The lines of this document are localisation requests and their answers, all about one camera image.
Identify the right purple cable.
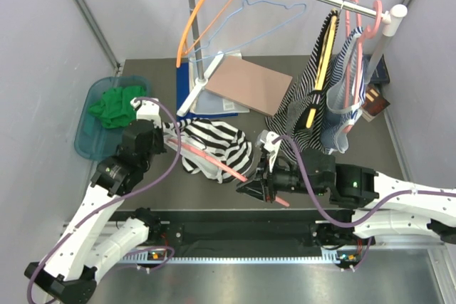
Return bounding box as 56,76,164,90
274,134,456,273

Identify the green cloth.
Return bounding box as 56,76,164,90
88,85,147,130

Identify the blue mat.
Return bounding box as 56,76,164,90
176,63,238,120

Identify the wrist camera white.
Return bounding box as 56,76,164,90
256,130,281,172
130,98,162,129

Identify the grey slotted cable duct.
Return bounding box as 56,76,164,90
120,248,343,264

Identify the black white striped tank top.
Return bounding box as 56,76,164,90
162,118,254,184

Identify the teal plastic bin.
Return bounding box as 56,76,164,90
74,75,151,161

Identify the thin striped black white garment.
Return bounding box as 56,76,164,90
265,9,339,152

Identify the blue white striped garment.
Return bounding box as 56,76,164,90
321,26,366,154

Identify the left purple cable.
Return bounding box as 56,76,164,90
26,96,182,303

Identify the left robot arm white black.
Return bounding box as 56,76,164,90
24,119,165,303

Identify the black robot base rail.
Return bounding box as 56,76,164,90
117,208,377,248

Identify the clothes rack metal white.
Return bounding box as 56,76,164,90
176,0,408,116

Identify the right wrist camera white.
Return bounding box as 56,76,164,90
256,130,281,172

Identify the brown wooden box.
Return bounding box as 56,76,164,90
361,85,390,122

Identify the orange plastic hanger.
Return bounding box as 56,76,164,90
175,0,247,68

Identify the dark blue book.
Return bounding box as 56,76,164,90
364,56,390,85

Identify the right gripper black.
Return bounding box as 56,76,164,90
236,153,326,203

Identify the pink hanger with garment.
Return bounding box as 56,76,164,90
341,0,365,133

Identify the purple cable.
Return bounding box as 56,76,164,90
26,96,182,303
274,134,456,273

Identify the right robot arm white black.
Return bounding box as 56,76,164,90
237,150,455,244

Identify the yellow black hanger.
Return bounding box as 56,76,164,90
305,11,338,129

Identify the pink brown board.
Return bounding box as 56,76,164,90
206,56,293,116

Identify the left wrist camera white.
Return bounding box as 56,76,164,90
130,98,162,129

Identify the light blue wire hanger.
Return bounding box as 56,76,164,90
180,0,307,62

